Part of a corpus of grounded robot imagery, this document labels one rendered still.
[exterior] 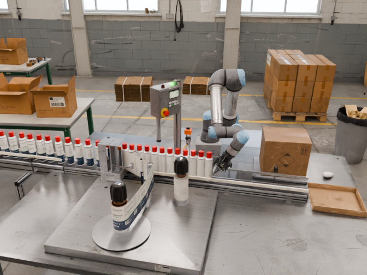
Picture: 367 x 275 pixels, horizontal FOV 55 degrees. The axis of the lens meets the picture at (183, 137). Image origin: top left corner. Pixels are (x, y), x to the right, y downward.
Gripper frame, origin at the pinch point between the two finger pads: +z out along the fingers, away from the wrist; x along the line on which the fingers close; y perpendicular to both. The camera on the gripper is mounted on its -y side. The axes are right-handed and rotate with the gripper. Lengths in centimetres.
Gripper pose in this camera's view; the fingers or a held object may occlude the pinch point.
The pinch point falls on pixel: (214, 172)
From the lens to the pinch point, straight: 230.2
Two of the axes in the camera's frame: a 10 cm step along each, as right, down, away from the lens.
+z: -4.9, 7.4, 4.6
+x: 8.5, 5.3, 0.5
